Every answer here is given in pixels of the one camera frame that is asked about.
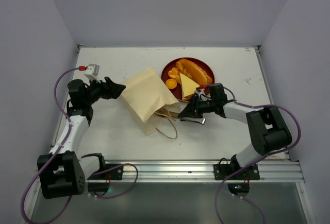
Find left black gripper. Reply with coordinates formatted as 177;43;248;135
84;75;125;105

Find metal tongs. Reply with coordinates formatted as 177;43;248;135
170;115;205;125

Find fake sandwich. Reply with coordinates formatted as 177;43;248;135
180;73;200;101

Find small round fake bun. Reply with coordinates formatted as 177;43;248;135
165;79;177;90

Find beige paper bag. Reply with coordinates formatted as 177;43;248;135
120;67;181;136

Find fake hot dog bun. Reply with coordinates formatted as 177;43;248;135
177;58;207;85

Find braided fake bread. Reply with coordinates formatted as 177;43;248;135
197;65;213;83
168;62;186;82

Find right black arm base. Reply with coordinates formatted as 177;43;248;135
213;156;260;197

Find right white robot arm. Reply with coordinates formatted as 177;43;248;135
178;83;292;179

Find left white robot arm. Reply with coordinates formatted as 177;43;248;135
37;77;126;199

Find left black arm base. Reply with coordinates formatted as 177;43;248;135
80;153;123;196

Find red round tray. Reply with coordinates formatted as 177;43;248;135
160;57;215;102

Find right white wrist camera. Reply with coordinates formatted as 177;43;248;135
194;84;207;99

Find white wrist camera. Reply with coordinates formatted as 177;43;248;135
84;64;101;83
194;84;207;99

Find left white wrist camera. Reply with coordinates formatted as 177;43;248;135
84;64;101;83

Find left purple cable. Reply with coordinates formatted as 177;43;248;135
20;65;139;224

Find aluminium rail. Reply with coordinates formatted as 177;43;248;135
86;160;304;183

